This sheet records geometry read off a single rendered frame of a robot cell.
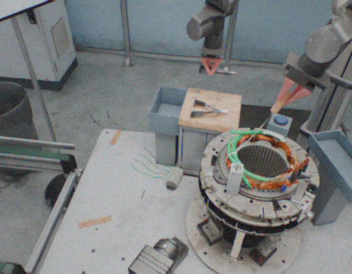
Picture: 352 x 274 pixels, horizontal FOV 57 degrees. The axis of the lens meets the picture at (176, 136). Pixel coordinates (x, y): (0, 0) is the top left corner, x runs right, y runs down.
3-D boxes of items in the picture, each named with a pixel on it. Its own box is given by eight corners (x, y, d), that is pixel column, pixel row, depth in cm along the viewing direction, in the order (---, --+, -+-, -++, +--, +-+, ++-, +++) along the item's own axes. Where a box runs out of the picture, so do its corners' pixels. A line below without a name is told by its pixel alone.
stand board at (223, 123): (177, 125, 109) (178, 119, 108) (188, 93, 123) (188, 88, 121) (236, 134, 106) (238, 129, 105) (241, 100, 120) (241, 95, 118)
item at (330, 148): (350, 240, 108) (391, 189, 88) (321, 247, 106) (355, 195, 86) (313, 183, 125) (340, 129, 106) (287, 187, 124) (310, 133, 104)
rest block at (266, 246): (254, 248, 101) (256, 245, 100) (264, 238, 104) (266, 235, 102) (265, 258, 99) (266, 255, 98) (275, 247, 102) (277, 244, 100)
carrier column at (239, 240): (229, 259, 100) (239, 223, 86) (230, 252, 102) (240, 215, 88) (237, 261, 100) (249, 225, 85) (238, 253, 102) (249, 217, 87)
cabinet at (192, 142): (177, 174, 127) (179, 125, 109) (186, 142, 140) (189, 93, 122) (226, 183, 125) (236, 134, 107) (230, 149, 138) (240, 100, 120)
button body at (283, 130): (271, 177, 127) (288, 130, 110) (254, 170, 129) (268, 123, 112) (276, 165, 132) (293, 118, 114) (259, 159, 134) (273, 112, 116)
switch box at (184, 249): (154, 264, 101) (153, 255, 97) (174, 242, 106) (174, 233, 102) (169, 277, 98) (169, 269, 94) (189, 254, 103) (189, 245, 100)
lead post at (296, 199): (300, 205, 80) (315, 175, 72) (289, 203, 81) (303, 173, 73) (301, 200, 81) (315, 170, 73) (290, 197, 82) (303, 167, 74)
